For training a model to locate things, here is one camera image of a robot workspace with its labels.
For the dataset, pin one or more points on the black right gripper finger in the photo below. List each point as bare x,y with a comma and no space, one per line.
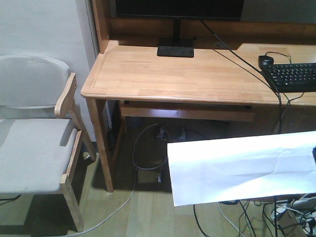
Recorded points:
314,154

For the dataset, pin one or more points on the wooden desk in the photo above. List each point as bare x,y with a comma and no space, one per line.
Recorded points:
218,83

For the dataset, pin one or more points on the black computer mouse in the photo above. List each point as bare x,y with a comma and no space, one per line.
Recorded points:
265,60

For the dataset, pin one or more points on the grey cushioned wooden chair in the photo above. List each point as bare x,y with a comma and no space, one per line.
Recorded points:
41,129

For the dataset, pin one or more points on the white paper sheet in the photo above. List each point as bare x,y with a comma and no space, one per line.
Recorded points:
240,168

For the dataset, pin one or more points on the black keyboard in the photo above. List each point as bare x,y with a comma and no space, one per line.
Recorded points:
299,77

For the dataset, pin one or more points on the black computer monitor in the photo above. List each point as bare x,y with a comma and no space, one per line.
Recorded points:
176,46

